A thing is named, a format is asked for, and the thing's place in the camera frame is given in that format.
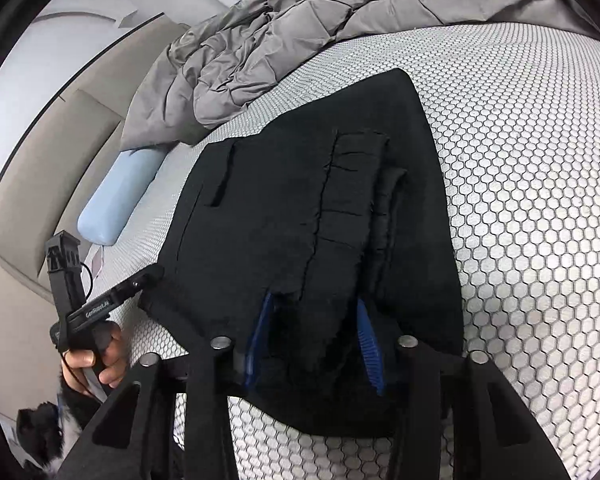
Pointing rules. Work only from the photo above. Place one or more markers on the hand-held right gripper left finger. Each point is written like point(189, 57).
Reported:
point(260, 327)

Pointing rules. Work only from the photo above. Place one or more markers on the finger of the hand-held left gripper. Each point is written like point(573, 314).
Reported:
point(140, 282)

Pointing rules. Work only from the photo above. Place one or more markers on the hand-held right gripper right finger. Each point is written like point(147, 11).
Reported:
point(370, 350)

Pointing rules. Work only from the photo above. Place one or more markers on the black pants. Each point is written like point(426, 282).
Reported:
point(305, 210)

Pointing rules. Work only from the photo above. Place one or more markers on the person's left hand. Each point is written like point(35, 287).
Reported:
point(112, 360)

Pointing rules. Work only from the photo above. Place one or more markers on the light blue pillow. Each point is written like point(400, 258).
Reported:
point(115, 195)

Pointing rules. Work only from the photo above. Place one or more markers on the beige padded headboard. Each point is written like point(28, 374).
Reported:
point(55, 160)

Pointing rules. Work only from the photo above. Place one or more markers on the black and white dog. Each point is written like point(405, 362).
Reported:
point(45, 430)

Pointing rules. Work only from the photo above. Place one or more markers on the white honeycomb pattern bed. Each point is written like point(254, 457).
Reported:
point(530, 185)

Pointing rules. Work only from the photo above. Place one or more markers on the grey quilted duvet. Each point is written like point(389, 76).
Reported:
point(280, 50)

